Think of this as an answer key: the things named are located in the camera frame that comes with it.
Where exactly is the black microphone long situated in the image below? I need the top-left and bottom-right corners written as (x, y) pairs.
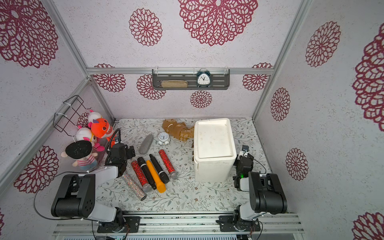
top-left (138, 157), bottom-right (157, 190)

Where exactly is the red glitter microphone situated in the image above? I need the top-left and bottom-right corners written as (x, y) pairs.
top-left (131, 161), bottom-right (152, 193)
top-left (159, 150), bottom-right (178, 180)

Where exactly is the white plastic drawer cabinet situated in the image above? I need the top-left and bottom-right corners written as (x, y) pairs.
top-left (194, 118), bottom-right (237, 183)

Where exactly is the rainbow rhinestone microphone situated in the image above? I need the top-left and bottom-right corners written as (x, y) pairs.
top-left (122, 174), bottom-right (147, 201)

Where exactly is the orange yellow microphone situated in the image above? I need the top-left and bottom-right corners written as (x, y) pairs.
top-left (146, 160), bottom-right (167, 193)

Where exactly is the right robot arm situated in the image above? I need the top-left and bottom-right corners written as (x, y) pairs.
top-left (234, 157), bottom-right (288, 225)

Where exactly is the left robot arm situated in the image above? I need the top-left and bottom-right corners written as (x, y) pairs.
top-left (51, 143), bottom-right (136, 228)

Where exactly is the grey pencil case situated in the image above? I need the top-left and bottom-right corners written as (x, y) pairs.
top-left (139, 134), bottom-right (154, 155)

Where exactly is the black haired doll plush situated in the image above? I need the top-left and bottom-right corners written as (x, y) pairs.
top-left (61, 140), bottom-right (98, 172)

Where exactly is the orange fish plush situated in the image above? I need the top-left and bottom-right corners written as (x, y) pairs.
top-left (88, 118), bottom-right (116, 148)

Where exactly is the small white alarm clock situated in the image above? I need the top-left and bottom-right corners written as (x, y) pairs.
top-left (158, 132), bottom-right (170, 146)

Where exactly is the pink white plush doll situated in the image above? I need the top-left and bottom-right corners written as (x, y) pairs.
top-left (76, 110), bottom-right (105, 152)

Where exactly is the brown teddy bear plush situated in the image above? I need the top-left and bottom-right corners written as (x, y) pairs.
top-left (162, 119), bottom-right (194, 142)

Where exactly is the tan pouch on shelf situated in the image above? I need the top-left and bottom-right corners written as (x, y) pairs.
top-left (161, 80), bottom-right (188, 89)

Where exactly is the green alarm clock on shelf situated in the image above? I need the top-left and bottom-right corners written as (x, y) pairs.
top-left (197, 71), bottom-right (212, 88)

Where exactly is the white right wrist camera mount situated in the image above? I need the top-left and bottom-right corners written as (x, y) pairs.
top-left (238, 145), bottom-right (249, 159)

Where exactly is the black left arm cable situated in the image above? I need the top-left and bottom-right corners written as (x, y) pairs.
top-left (32, 128), bottom-right (122, 221)

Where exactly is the black wire wall basket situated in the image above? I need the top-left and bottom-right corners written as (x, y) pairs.
top-left (52, 95), bottom-right (91, 137)

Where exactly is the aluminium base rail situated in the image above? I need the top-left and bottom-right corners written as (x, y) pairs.
top-left (52, 212), bottom-right (305, 240)

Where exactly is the grey wall shelf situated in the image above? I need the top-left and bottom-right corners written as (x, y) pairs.
top-left (152, 73), bottom-right (230, 90)

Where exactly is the horizontal aluminium wall rail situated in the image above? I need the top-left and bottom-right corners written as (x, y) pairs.
top-left (87, 67), bottom-right (275, 75)

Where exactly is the aluminium corner frame post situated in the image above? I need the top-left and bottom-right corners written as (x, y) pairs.
top-left (252, 0), bottom-right (313, 124)

